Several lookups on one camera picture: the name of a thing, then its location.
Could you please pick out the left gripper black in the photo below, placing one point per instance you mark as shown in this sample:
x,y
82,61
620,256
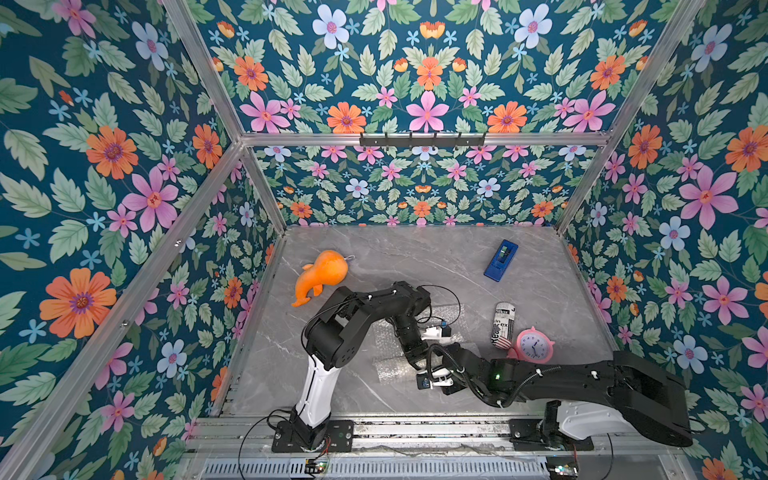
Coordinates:
x,y
419,357

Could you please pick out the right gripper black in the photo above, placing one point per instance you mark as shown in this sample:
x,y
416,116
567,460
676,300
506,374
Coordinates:
x,y
437,366

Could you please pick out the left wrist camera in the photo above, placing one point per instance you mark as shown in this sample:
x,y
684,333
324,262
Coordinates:
x,y
441,333

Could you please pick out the blue tape dispenser box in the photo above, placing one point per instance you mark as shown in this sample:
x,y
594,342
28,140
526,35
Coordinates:
x,y
501,260

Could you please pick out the pink alarm clock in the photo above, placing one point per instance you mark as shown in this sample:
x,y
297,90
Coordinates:
x,y
532,346

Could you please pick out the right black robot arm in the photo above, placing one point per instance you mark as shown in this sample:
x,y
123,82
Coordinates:
x,y
651,399

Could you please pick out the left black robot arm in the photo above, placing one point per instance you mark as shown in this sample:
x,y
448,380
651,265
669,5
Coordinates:
x,y
333,337

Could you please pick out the aluminium front rail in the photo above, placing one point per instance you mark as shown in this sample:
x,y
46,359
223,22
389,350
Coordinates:
x,y
487,434

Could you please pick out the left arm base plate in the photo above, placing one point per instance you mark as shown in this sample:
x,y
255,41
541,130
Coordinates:
x,y
312,436

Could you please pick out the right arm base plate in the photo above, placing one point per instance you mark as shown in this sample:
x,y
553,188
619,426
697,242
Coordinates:
x,y
549,436

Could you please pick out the orange plush toy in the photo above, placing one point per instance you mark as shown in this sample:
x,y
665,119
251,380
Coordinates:
x,y
329,269

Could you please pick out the clear bubble wrap sheet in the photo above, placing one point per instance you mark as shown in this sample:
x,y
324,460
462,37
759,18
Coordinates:
x,y
401,351

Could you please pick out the american flag can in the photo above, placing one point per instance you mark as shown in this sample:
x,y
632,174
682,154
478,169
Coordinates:
x,y
502,333

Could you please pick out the black wall hook rail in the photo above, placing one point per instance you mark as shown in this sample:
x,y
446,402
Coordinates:
x,y
439,140

